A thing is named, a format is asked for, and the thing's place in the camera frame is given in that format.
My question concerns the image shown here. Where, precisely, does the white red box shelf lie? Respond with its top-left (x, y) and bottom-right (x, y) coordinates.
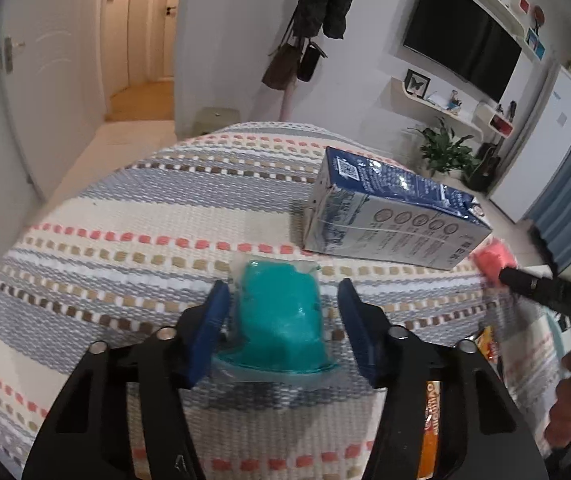
top-left (473, 101), bottom-right (513, 137)

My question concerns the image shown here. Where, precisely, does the green potted plant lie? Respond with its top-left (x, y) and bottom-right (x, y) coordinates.
top-left (408, 117), bottom-right (481, 178)

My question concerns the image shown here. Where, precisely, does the white refrigerator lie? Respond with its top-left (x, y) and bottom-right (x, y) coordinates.
top-left (490, 65), bottom-right (571, 223)

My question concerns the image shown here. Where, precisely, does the teal plastic packet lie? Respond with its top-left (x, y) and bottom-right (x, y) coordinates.
top-left (213, 260), bottom-right (341, 386)

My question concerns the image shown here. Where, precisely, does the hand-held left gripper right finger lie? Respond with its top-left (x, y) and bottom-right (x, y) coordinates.
top-left (338, 277), bottom-right (549, 480)

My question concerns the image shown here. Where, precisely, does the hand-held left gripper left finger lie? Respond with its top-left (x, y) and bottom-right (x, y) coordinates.
top-left (22, 280), bottom-right (231, 480)

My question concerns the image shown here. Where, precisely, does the framed butterfly picture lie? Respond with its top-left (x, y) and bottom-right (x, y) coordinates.
top-left (404, 70), bottom-right (431, 98)

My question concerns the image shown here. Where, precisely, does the white hallway door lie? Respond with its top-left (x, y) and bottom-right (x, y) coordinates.
top-left (162, 0), bottom-right (186, 81)

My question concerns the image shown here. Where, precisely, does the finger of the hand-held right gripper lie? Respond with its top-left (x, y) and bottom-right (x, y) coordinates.
top-left (498, 266), bottom-right (571, 318)

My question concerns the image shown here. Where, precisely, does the black hanging bag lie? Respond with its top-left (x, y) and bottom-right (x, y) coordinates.
top-left (297, 41), bottom-right (327, 82)

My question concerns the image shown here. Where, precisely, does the white wavy wall shelf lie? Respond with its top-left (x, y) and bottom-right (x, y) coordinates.
top-left (430, 0), bottom-right (539, 43)

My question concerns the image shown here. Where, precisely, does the person's right hand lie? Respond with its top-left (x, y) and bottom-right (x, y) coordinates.
top-left (547, 349), bottom-right (571, 446)

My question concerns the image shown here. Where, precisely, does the pink plastic packet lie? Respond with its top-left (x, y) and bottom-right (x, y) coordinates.
top-left (473, 239), bottom-right (516, 286)

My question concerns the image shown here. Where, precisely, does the orange paper cup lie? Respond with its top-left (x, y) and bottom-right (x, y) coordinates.
top-left (418, 382), bottom-right (442, 476)

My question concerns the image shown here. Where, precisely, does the white coat rack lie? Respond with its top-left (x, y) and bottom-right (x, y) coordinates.
top-left (280, 35), bottom-right (297, 122)

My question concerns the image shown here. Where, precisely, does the teal plastic laundry basket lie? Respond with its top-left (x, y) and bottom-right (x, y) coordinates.
top-left (548, 305), bottom-right (571, 361)

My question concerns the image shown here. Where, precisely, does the brown hanging bag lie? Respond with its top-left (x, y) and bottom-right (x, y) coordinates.
top-left (262, 42), bottom-right (300, 90)

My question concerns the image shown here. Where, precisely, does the white room door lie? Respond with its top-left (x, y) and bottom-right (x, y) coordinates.
top-left (0, 0), bottom-right (111, 201)

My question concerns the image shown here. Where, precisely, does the small blue wall cube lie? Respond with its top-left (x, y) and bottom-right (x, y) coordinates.
top-left (525, 27), bottom-right (547, 59)

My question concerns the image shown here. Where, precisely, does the black acoustic guitar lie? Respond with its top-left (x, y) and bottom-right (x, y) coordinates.
top-left (468, 142), bottom-right (501, 193)

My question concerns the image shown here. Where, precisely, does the white low wall shelf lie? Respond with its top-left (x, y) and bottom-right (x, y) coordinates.
top-left (390, 77), bottom-right (483, 133)

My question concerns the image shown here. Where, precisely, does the blue white milk carton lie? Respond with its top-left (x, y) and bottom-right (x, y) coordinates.
top-left (304, 146), bottom-right (493, 269)

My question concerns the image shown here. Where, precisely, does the yellow snack packet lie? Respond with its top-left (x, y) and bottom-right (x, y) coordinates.
top-left (474, 326), bottom-right (502, 367)

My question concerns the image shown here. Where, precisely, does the black flat television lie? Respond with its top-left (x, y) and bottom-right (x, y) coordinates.
top-left (403, 0), bottom-right (523, 103)

